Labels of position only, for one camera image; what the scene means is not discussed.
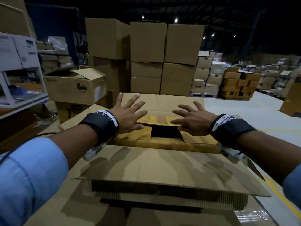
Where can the person's right hand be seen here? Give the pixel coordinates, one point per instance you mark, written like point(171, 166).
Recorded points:
point(200, 122)

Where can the person's left hand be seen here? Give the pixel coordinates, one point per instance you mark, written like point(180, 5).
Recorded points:
point(128, 117)

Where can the yellowish brown cardboard carton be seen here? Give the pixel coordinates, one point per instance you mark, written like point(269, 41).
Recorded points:
point(131, 135)

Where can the pale cardboard box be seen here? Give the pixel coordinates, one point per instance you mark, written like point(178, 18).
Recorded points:
point(162, 103)

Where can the large cardboard box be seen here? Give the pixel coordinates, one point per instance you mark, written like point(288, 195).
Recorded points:
point(164, 169)

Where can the carton with orange label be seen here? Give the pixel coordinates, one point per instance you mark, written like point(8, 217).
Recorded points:
point(65, 89)

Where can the person's right forearm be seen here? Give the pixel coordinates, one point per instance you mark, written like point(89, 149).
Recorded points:
point(270, 155)

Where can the person's left forearm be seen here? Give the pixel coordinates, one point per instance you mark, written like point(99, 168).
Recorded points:
point(75, 143)

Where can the stack of pale taped boxes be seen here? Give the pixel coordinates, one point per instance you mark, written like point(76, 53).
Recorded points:
point(207, 75)

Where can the stack of orange-brown boxes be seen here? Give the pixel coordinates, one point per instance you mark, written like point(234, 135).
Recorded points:
point(237, 84)

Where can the pile of assorted warehouse boxes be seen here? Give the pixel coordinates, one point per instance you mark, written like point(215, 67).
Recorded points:
point(272, 77)

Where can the blue pallet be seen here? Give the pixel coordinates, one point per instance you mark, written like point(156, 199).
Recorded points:
point(202, 94)

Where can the stack of tall brown cartons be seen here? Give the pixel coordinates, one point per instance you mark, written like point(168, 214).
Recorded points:
point(148, 44)

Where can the tilted tan carton dark label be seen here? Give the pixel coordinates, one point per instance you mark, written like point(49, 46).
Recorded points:
point(291, 101)

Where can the pile of wrapped shelf cartons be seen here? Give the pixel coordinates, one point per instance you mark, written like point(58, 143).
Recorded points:
point(54, 58)

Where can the metal storage rack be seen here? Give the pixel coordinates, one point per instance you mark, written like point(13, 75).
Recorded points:
point(21, 96)

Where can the light blue right sleeve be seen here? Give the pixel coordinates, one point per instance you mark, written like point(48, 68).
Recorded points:
point(294, 185)

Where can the light blue sleeve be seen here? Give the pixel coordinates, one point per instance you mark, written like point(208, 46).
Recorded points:
point(28, 181)
point(294, 185)

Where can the light blue left sleeve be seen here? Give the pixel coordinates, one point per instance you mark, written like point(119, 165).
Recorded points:
point(28, 181)

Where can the white printed carton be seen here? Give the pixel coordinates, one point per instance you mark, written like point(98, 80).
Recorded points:
point(18, 51)

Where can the tall brown shelf carton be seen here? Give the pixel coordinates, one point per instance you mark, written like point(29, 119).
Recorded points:
point(14, 18)

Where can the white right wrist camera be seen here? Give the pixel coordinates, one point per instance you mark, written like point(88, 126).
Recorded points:
point(231, 154)

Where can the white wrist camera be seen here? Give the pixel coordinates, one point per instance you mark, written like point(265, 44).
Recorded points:
point(231, 154)
point(94, 152)

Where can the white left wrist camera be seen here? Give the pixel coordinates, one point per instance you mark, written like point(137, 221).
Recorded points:
point(94, 152)

